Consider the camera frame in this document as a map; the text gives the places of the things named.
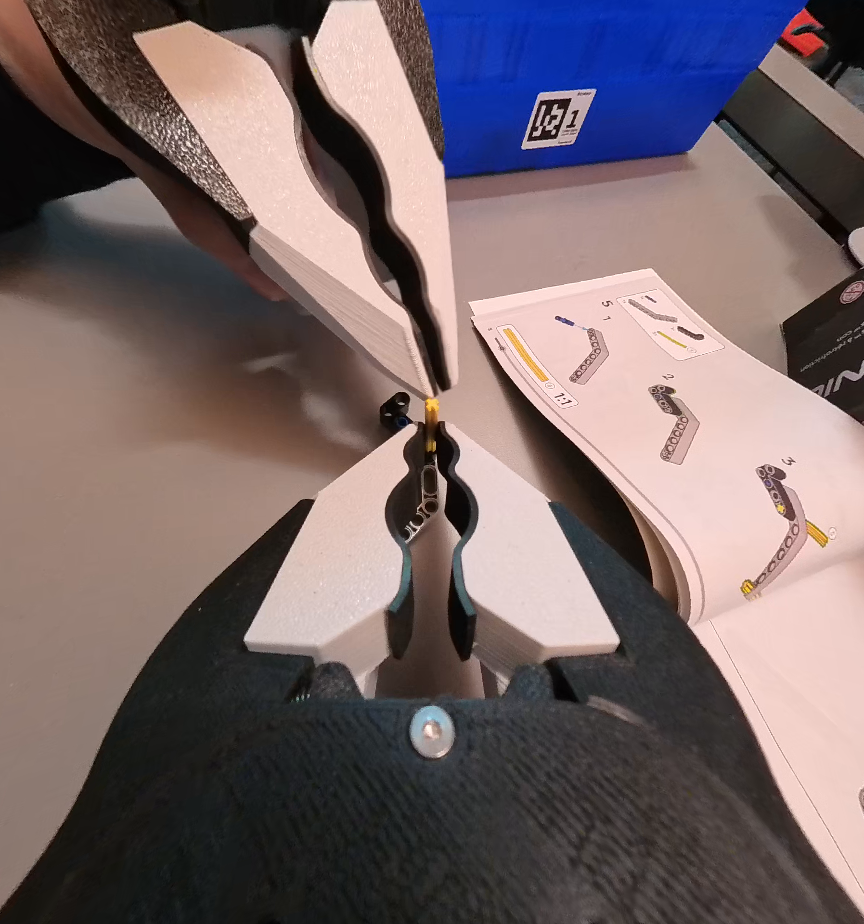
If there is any black red office chair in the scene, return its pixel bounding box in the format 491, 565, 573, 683
782, 11, 848, 62

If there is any blue plastic bin with label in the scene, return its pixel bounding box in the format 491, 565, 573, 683
419, 0, 808, 179

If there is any grey desk with dark edge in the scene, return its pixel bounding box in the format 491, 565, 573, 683
721, 43, 864, 243

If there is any person's left hand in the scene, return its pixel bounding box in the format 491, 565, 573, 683
0, 0, 290, 302

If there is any white instruction booklet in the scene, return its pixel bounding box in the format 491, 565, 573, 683
469, 269, 864, 924

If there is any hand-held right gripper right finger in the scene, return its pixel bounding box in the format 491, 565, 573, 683
436, 423, 621, 697

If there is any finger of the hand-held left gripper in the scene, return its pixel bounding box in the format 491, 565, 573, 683
134, 22, 434, 402
295, 0, 461, 392

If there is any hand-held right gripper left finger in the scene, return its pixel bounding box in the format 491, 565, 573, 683
244, 423, 423, 698

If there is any black toy set box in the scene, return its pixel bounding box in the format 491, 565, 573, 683
780, 245, 864, 452

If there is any grey bent toy beam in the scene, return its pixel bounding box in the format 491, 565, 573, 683
403, 462, 444, 544

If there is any person's left forearm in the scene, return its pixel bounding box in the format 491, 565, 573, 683
0, 32, 187, 244

